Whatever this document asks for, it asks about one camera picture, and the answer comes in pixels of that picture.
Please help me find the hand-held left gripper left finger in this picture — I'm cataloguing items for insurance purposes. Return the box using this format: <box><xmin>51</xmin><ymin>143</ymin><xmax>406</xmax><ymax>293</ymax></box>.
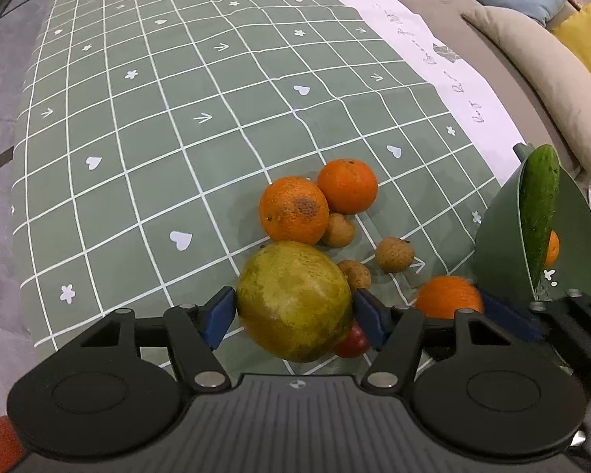
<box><xmin>54</xmin><ymin>287</ymin><xmax>238</xmax><ymax>391</ymax></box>

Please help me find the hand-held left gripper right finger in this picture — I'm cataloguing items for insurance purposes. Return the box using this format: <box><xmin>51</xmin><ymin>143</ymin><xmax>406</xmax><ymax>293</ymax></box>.
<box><xmin>353</xmin><ymin>290</ymin><xmax>547</xmax><ymax>390</ymax></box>

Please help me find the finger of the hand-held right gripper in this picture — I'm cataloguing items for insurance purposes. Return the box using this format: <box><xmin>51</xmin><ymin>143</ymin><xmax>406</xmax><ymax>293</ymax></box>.
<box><xmin>481</xmin><ymin>294</ymin><xmax>545</xmax><ymax>345</ymax></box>
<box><xmin>529</xmin><ymin>290</ymin><xmax>591</xmax><ymax>380</ymax></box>

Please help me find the plain orange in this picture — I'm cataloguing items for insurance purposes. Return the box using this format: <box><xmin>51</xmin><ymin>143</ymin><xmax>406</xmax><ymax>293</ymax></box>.
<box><xmin>543</xmin><ymin>229</ymin><xmax>561</xmax><ymax>268</ymax></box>
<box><xmin>414</xmin><ymin>276</ymin><xmax>484</xmax><ymax>320</ymax></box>
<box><xmin>316</xmin><ymin>158</ymin><xmax>378</xmax><ymax>215</ymax></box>

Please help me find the green bowl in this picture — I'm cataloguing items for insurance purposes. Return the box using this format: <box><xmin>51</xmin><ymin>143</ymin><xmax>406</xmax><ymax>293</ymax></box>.
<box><xmin>474</xmin><ymin>142</ymin><xmax>591</xmax><ymax>306</ymax></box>

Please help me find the yellow green mango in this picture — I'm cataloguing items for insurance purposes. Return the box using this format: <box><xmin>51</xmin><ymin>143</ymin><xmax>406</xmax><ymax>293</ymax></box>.
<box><xmin>235</xmin><ymin>242</ymin><xmax>354</xmax><ymax>363</ymax></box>

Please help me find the brown longan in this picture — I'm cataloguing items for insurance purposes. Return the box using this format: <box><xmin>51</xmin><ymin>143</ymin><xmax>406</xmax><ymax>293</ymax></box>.
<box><xmin>320</xmin><ymin>212</ymin><xmax>356</xmax><ymax>248</ymax></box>
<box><xmin>375</xmin><ymin>237</ymin><xmax>415</xmax><ymax>274</ymax></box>
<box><xmin>337</xmin><ymin>260</ymin><xmax>372</xmax><ymax>291</ymax></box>

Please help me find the spotted orange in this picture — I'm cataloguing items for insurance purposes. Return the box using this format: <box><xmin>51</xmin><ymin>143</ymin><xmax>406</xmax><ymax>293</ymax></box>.
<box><xmin>259</xmin><ymin>176</ymin><xmax>331</xmax><ymax>246</ymax></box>

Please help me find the red cherry tomato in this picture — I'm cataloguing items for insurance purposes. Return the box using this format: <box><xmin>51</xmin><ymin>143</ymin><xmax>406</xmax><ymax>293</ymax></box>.
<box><xmin>332</xmin><ymin>320</ymin><xmax>372</xmax><ymax>359</ymax></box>

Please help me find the green cucumber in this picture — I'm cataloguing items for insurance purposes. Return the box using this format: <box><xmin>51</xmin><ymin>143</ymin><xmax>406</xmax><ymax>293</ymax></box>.
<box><xmin>519</xmin><ymin>144</ymin><xmax>561</xmax><ymax>291</ymax></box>

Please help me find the green checked cloth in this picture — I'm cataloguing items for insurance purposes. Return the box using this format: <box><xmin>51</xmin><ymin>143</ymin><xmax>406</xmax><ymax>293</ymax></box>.
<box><xmin>7</xmin><ymin>0</ymin><xmax>579</xmax><ymax>380</ymax></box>

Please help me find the beige pillow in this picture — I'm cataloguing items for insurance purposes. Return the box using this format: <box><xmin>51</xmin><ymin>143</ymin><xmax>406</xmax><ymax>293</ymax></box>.
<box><xmin>460</xmin><ymin>6</ymin><xmax>591</xmax><ymax>178</ymax></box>

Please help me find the beige sofa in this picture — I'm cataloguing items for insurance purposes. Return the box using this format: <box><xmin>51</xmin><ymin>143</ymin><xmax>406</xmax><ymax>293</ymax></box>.
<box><xmin>345</xmin><ymin>0</ymin><xmax>591</xmax><ymax>257</ymax></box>

